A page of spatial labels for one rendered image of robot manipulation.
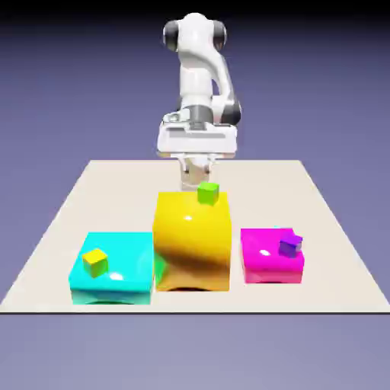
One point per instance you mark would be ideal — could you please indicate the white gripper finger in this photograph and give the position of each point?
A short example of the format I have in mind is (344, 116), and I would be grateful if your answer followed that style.
(183, 166)
(207, 166)

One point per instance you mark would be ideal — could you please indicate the small yellow cube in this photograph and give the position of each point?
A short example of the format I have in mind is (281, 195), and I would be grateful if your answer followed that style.
(95, 262)

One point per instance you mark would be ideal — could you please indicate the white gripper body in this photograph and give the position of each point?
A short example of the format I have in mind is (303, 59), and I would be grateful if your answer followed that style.
(196, 143)

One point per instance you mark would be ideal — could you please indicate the large cyan box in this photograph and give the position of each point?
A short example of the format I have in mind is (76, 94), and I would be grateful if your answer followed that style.
(122, 259)

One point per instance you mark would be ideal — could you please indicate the small green cube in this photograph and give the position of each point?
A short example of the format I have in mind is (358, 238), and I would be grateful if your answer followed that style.
(207, 193)

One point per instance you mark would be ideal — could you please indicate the large magenta box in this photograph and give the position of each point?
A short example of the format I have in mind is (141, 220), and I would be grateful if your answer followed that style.
(265, 259)

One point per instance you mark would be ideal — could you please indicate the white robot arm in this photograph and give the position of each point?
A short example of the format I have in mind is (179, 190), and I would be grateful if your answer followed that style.
(195, 61)

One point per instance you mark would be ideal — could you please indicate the small purple cube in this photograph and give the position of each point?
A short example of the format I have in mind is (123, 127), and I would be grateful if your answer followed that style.
(289, 246)

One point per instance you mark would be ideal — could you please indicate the large yellow box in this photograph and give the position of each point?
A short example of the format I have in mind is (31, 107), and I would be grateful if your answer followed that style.
(192, 240)

